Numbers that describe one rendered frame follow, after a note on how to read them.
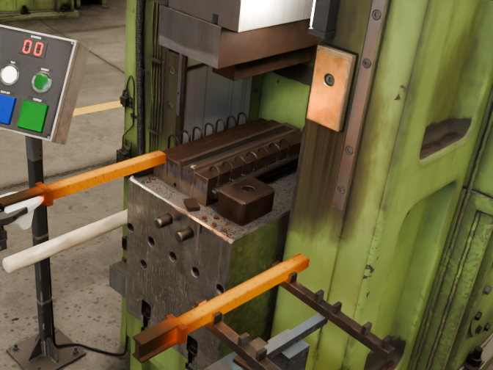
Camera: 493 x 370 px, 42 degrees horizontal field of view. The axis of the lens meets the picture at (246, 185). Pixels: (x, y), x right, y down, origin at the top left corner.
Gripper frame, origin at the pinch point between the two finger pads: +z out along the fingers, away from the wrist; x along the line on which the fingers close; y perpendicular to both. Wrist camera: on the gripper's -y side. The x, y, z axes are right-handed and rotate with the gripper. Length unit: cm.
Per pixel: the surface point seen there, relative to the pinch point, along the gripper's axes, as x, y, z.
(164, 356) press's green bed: 3, 66, 35
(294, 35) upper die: 8, -24, 69
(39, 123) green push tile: -40.6, 7.0, 26.0
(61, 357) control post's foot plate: -51, 106, 34
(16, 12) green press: -439, 108, 243
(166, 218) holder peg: 2.1, 18.4, 33.6
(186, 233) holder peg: 9.9, 18.4, 33.3
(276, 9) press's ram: 12, -33, 54
